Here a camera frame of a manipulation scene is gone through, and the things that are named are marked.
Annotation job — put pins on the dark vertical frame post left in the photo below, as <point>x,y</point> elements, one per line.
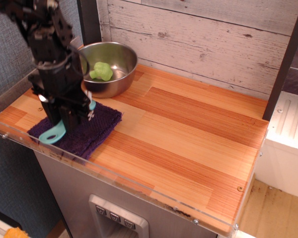
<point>89,21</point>

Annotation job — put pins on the purple folded towel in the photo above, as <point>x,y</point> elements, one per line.
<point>90,134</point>

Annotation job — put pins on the grey toy fridge cabinet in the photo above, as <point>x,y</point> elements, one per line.
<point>72,189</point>

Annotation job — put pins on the teal dish brush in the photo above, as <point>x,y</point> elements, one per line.
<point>58,131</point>

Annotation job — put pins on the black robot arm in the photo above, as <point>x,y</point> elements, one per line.
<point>43,27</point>

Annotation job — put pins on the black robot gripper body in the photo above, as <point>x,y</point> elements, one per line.
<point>61,80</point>

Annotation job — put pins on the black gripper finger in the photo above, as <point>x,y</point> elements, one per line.
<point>70,119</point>
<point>52,111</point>

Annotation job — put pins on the dark vertical frame post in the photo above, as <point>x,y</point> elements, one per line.
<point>282,74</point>
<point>89,21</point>

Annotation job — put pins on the stainless steel bowl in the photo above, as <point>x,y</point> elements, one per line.
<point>123,61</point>

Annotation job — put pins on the dark vertical frame post right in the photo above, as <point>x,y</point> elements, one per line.
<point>282,74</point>

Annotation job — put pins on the green toy broccoli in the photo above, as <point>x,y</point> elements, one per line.
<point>101,70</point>

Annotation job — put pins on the clear acrylic edge guard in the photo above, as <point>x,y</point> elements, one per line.
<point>199,176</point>

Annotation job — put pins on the white toy sink unit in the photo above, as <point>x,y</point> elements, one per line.
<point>277,164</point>

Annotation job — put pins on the yellow object bottom left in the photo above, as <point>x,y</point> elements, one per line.
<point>15,233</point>

